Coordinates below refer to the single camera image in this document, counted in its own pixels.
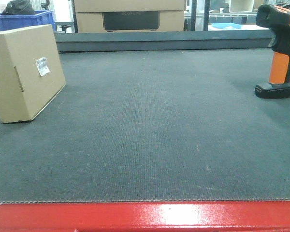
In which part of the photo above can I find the blue bin with bag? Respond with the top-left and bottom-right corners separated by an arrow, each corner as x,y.
0,10 -> 57,31

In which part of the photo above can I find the light blue tray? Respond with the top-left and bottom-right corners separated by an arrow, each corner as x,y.
208,23 -> 242,30

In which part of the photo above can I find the dark grey conveyor belt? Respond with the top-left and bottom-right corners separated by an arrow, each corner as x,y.
0,30 -> 290,203

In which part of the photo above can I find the large cardboard box background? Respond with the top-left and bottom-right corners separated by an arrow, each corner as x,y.
74,0 -> 186,33

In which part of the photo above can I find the orange black barcode scanner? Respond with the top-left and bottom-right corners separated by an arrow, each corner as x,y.
255,4 -> 290,99

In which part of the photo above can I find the black bag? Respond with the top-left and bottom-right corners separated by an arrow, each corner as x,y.
1,0 -> 35,15

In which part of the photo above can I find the small cardboard package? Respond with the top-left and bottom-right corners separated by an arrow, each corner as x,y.
0,25 -> 66,123

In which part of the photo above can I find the red conveyor table frame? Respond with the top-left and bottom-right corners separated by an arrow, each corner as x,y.
0,201 -> 290,232

